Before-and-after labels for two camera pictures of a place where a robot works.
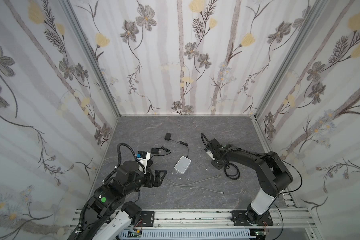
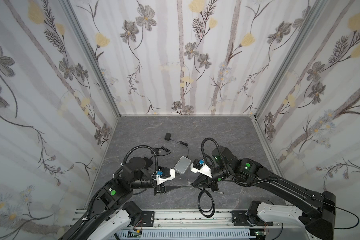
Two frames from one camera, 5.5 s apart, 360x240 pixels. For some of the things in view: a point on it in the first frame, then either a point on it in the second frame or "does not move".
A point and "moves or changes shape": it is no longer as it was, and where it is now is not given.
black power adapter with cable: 155,151 does not move
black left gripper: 150,178 → 160,187
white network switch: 182,165 does not move
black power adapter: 168,137 does not move
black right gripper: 215,153 → 208,181
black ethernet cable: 233,177 moves or changes shape
